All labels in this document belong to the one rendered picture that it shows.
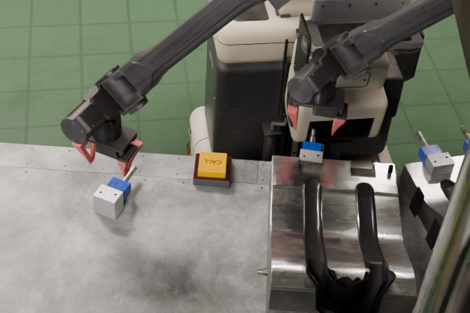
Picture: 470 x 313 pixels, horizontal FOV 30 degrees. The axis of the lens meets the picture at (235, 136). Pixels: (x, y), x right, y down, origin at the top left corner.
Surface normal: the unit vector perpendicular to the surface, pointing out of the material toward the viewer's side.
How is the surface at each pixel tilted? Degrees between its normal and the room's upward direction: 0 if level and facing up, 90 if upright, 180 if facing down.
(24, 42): 0
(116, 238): 0
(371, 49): 82
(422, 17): 82
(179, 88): 0
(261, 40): 90
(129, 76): 77
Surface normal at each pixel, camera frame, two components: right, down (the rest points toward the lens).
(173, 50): -0.30, 0.47
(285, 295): -0.04, 0.60
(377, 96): 0.07, -0.61
